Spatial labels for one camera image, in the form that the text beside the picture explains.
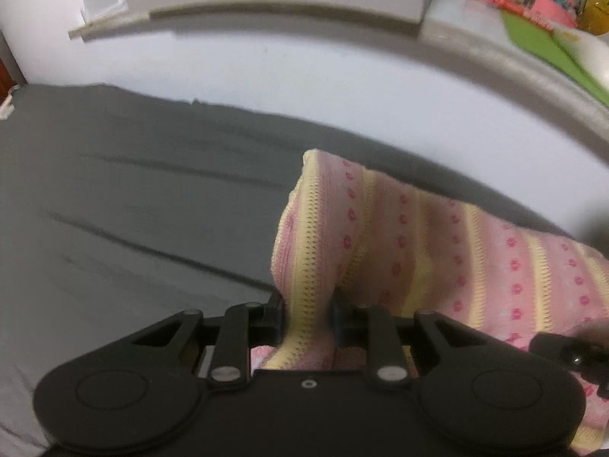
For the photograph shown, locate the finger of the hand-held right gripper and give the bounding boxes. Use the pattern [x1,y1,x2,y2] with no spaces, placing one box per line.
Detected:
[529,331,609,385]

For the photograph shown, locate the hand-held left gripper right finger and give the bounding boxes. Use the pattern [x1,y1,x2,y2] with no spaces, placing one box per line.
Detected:
[332,296,477,390]

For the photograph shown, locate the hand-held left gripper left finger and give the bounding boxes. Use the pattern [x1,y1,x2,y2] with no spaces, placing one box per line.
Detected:
[132,292,289,388]

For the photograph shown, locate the pink striped knit sweater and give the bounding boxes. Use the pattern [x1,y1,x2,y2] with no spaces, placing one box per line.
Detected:
[251,149,609,455]

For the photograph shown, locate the white paper sheet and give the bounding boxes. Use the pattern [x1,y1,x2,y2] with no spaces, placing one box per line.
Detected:
[554,29,609,86]

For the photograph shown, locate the green folder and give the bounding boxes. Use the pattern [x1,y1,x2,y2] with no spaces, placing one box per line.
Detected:
[502,10,609,105]

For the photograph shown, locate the beige wooden ledge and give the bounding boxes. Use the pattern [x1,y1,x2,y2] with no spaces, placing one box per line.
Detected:
[68,2,429,41]

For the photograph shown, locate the yellow object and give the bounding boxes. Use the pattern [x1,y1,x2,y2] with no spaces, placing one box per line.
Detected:
[578,0,609,36]

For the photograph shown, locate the pink box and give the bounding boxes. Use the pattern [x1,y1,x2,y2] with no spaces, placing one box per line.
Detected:
[528,0,577,21]

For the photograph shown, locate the red long strip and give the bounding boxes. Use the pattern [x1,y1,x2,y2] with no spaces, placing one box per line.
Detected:
[464,0,579,29]

